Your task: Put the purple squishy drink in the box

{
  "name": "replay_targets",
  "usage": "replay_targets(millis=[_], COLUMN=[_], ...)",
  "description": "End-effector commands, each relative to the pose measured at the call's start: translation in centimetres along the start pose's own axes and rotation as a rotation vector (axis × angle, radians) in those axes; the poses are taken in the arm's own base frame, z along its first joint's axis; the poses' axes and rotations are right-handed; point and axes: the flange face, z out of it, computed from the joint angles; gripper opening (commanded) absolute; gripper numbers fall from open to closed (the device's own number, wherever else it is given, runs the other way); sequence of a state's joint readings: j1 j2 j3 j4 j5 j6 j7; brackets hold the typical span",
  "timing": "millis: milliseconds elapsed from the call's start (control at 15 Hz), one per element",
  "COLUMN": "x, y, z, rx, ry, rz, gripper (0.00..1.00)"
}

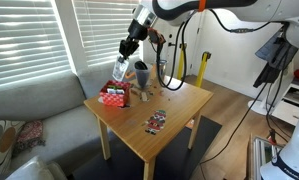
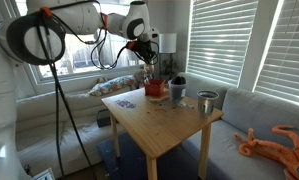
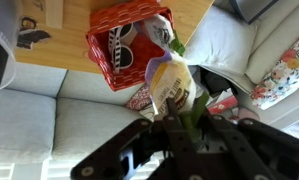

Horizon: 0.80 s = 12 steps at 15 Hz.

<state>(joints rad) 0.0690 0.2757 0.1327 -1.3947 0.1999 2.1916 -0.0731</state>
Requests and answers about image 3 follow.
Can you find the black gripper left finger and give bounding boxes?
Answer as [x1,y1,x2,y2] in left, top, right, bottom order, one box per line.
[70,97,211,180]

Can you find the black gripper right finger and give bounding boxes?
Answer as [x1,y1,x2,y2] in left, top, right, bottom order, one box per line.
[202,114,299,180]

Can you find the small red box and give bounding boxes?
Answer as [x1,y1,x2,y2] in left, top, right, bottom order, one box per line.
[207,95,239,115]

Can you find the white green cap drink pouch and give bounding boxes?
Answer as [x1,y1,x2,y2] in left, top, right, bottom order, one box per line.
[144,14,187,57]

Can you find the red patterned packet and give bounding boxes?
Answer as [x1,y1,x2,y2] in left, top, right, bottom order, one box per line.
[125,84,156,113]

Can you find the light grey sofa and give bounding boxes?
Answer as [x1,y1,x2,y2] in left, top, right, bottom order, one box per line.
[0,0,299,165]

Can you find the floral print pillow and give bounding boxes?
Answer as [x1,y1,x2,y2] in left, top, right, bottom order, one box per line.
[250,30,299,111]

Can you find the white striped sunglasses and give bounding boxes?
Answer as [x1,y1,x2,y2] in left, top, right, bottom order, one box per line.
[107,22,136,75]

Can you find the red woven basket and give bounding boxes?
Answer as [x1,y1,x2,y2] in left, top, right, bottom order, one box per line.
[85,0,175,93]

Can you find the dark cartoon sticker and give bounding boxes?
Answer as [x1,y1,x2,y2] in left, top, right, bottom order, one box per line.
[16,16,52,51]

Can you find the pale wooden strip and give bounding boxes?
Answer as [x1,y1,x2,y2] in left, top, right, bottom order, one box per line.
[44,0,65,30]

